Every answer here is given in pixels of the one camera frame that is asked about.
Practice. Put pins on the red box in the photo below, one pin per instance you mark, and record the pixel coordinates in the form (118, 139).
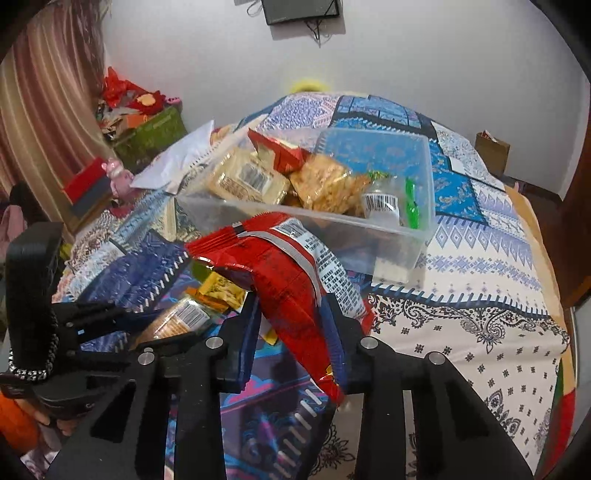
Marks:
(87, 187)

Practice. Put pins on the clear plastic container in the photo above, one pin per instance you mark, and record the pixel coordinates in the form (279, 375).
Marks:
(295, 230)

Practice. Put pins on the yellow snack packet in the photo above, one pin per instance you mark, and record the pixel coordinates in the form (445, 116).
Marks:
(219, 291)

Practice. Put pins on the long red snack packet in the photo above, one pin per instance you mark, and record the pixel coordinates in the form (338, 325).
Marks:
(281, 277)

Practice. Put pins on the red packet with white print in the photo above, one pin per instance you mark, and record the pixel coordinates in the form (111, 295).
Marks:
(277, 152)

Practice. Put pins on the person's left hand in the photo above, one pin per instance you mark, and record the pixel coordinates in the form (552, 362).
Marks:
(53, 421)

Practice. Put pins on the white plastic bag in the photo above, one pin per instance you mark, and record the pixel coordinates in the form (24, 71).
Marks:
(175, 159)

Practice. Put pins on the brown cardboard box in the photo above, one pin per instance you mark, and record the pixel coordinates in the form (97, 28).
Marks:
(493, 152)

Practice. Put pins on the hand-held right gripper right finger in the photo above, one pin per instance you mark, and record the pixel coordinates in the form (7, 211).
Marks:
(339, 350)

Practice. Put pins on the small black monitor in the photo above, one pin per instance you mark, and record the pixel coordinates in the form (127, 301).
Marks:
(300, 9)

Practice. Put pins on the pink plush toy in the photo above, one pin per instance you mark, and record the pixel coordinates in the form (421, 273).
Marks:
(117, 177)

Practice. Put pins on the green storage box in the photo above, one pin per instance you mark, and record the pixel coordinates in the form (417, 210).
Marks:
(147, 138)

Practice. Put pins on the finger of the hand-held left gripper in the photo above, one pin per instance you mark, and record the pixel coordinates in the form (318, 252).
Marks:
(106, 357)
(99, 311)

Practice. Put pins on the brown bread roll packet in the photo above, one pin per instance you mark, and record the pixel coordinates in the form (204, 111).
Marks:
(178, 321)

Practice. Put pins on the wooden door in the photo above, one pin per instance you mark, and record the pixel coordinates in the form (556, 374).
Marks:
(577, 230)

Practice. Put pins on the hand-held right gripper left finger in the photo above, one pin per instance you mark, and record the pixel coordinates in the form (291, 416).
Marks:
(249, 332)

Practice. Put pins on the pale biscuit packet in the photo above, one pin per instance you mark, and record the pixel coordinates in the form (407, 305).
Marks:
(247, 177)

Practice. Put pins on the striped brown curtain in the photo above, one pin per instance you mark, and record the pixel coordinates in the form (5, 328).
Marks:
(41, 115)

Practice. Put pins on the clear peanut packet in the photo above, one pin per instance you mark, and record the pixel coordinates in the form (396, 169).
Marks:
(330, 182)

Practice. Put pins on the patchwork printed blanket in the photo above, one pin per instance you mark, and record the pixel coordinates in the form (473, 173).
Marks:
(485, 323)

